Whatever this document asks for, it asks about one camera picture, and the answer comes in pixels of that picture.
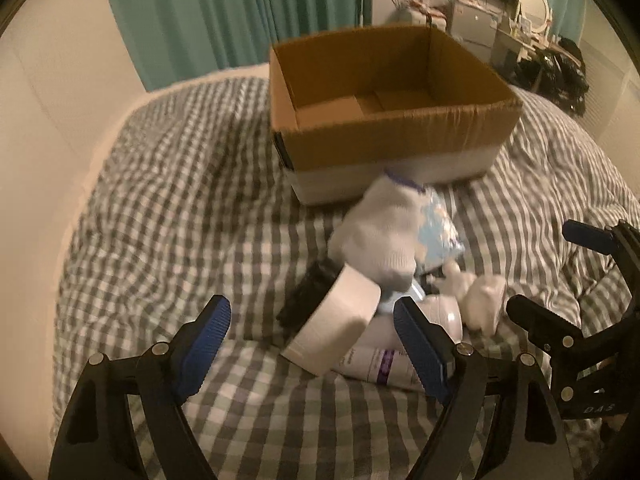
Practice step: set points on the black bags pile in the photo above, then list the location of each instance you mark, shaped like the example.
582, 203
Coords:
557, 75

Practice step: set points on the oval white vanity mirror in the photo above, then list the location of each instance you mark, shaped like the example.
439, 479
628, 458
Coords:
537, 12

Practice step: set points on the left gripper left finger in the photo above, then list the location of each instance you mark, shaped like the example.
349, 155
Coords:
96, 438

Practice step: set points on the grey mini fridge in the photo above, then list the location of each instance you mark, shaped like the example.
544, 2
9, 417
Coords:
472, 24

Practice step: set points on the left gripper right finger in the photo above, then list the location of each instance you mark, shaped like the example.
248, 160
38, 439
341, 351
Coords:
526, 435

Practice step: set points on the blue floral tissue pack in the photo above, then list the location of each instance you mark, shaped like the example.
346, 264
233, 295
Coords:
438, 237

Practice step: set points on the green window curtain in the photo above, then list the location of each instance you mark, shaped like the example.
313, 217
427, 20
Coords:
175, 40

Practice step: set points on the black sock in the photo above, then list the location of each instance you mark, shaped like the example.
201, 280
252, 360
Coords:
308, 294

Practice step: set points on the white purple cream tube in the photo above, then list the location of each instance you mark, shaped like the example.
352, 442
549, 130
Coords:
381, 360

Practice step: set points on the wooden dressing desk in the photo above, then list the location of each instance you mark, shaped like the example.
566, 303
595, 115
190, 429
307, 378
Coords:
511, 46

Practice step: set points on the open cardboard box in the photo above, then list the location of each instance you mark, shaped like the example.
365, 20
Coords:
347, 105

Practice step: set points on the white lint remover device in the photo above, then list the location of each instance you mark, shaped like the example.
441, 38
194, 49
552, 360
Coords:
444, 311

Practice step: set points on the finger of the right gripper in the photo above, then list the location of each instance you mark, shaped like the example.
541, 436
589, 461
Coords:
546, 330
621, 242

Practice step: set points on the white bed headboard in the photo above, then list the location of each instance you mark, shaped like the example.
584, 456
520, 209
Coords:
65, 77

